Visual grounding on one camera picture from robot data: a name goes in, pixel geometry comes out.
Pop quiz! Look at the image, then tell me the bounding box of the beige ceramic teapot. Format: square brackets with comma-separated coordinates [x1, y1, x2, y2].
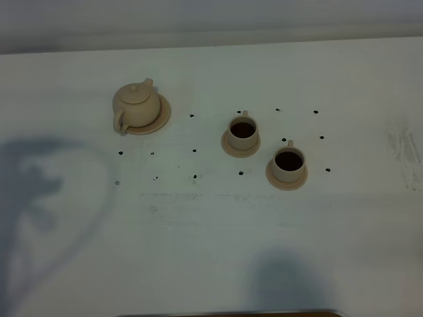
[112, 78, 161, 133]

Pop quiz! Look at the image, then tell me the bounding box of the beige teacup near teapot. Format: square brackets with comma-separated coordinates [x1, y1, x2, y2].
[227, 110, 258, 151]

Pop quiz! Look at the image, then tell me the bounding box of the beige teapot saucer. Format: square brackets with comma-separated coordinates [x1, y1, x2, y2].
[113, 94, 171, 135]

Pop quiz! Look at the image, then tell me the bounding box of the beige saucer under near cup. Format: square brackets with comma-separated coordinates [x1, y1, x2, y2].
[221, 131, 260, 158]

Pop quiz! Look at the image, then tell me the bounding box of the beige saucer under cup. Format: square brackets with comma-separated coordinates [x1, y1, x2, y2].
[221, 131, 260, 158]
[266, 160, 308, 191]

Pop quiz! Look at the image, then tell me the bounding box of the beige saucer under right cup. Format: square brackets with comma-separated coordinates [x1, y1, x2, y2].
[266, 160, 308, 191]

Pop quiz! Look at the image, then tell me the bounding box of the beige teacup far right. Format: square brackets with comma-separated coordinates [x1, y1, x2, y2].
[270, 140, 305, 183]

